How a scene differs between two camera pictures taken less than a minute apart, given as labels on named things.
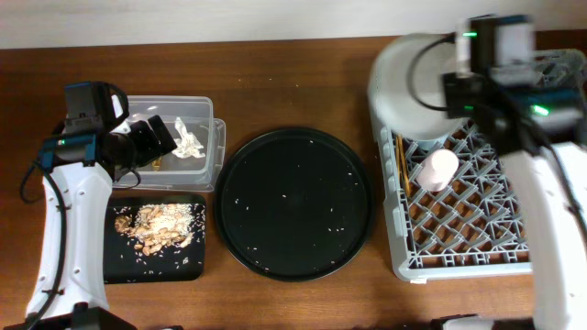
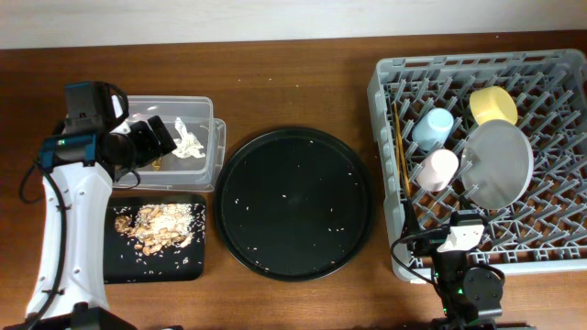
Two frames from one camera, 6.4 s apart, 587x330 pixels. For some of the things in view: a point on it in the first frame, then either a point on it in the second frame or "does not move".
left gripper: x=153 y=148 does not move
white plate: x=406 y=85 -> x=497 y=164
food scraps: x=158 y=225 does not move
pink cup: x=437 y=172 does not move
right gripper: x=454 y=89 -> x=428 y=244
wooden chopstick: x=398 y=158 does not move
